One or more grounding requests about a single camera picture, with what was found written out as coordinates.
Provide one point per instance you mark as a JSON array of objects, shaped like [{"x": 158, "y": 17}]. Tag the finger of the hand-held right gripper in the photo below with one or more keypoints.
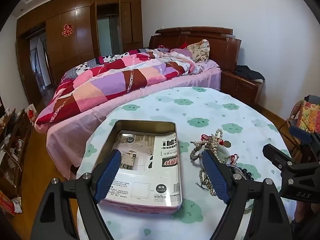
[
  {"x": 300, "y": 131},
  {"x": 277, "y": 156}
]

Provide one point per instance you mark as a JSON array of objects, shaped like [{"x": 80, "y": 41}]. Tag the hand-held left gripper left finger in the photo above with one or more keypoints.
[{"x": 107, "y": 172}]

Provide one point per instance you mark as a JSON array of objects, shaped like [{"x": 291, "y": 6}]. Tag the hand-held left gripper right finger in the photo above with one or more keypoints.
[{"x": 215, "y": 177}]

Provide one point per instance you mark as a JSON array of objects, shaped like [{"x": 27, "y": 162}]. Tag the pale jade bangle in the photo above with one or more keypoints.
[{"x": 223, "y": 155}]

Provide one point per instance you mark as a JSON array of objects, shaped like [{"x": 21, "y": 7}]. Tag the red knot charm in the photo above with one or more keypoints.
[{"x": 234, "y": 158}]

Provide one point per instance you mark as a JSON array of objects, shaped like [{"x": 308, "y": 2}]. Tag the pink metal tin box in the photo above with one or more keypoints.
[{"x": 140, "y": 124}]

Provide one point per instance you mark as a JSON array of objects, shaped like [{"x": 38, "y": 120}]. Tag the person's right forearm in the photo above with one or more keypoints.
[{"x": 306, "y": 215}]

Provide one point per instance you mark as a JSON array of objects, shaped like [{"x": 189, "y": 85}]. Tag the wicker chair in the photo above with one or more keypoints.
[{"x": 291, "y": 130}]

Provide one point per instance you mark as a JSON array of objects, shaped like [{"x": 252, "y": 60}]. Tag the colourful patterned cushion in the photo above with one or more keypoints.
[{"x": 310, "y": 116}]

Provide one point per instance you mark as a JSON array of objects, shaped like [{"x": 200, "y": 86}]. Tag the printed paper sheet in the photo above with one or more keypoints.
[{"x": 150, "y": 180}]

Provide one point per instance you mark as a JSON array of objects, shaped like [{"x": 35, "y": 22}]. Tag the wooden nightstand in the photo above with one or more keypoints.
[{"x": 240, "y": 90}]

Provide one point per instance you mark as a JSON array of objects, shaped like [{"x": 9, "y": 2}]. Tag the cloud print tablecloth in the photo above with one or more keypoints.
[{"x": 200, "y": 105}]

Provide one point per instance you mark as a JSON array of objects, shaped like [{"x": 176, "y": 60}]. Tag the dark clothing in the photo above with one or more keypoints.
[{"x": 248, "y": 73}]

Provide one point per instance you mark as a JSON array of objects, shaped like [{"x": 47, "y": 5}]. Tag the patchwork quilt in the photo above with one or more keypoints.
[{"x": 112, "y": 80}]

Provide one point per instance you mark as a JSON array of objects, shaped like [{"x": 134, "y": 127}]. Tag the cluttered wooden shelf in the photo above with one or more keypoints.
[{"x": 12, "y": 155}]

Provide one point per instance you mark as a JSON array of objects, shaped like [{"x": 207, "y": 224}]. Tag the red cardboard box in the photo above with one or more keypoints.
[{"x": 8, "y": 203}]

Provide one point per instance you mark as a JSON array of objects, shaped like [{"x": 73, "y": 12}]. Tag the wooden bed headboard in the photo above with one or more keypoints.
[{"x": 220, "y": 45}]

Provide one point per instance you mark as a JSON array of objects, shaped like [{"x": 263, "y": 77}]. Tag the brown wooden wardrobe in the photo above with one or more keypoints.
[{"x": 75, "y": 50}]

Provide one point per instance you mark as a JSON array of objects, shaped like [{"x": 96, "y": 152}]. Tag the wooden door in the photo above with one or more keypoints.
[{"x": 25, "y": 75}]

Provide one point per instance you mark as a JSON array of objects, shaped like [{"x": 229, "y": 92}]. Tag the floral pillow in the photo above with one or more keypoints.
[{"x": 198, "y": 50}]

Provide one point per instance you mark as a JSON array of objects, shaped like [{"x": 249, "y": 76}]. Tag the pink pillow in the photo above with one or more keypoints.
[{"x": 181, "y": 53}]

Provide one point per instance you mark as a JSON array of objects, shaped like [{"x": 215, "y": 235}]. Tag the red paper decoration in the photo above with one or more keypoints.
[{"x": 67, "y": 30}]

